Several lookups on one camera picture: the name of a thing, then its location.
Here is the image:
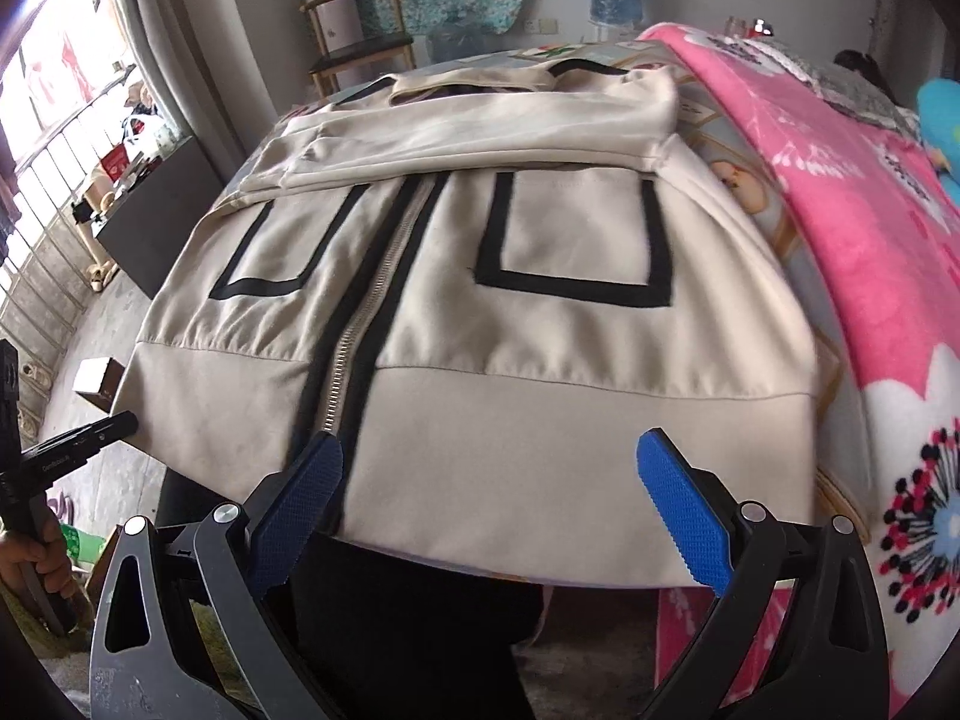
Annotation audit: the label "white and red plastic bag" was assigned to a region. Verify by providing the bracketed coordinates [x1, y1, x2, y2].
[124, 116, 181, 158]

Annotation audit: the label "cream jacket with black trim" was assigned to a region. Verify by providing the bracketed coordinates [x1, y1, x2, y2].
[124, 60, 822, 590]

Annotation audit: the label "brown cardboard box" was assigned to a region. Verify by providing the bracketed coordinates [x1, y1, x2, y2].
[73, 356, 128, 410]

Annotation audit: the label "wooden chair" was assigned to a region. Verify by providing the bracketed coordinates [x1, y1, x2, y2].
[300, 0, 417, 98]

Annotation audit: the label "dark grey cabinet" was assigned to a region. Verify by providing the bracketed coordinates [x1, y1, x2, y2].
[94, 131, 226, 301]

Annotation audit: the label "grey lace pillow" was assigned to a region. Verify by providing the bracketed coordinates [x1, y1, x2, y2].
[765, 52, 923, 140]

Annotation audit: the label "grey curtain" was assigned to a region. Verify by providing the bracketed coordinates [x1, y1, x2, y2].
[127, 0, 275, 188]

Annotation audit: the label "metal window railing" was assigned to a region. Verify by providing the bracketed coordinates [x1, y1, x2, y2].
[0, 60, 136, 361]

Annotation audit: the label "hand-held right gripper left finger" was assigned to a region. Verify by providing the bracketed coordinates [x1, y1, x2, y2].
[88, 431, 346, 720]

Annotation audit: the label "person's left forearm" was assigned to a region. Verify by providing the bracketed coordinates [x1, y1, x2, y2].
[0, 589, 83, 691]

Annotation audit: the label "pink hanging cloth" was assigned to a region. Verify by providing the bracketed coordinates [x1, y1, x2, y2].
[15, 30, 98, 117]

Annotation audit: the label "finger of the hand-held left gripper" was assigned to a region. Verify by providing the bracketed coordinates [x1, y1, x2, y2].
[21, 411, 140, 475]

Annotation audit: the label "person's black pants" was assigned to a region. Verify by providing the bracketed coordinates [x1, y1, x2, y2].
[289, 525, 545, 720]

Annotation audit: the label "pink floral blanket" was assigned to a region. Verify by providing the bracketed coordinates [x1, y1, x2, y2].
[636, 22, 960, 720]

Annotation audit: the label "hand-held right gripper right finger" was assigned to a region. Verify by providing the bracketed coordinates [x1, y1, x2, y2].
[636, 427, 890, 720]

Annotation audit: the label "person's left hand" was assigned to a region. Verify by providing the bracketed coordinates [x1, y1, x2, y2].
[0, 517, 72, 601]

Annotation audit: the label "empty clear water jug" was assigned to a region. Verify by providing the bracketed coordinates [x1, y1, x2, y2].
[427, 11, 488, 65]

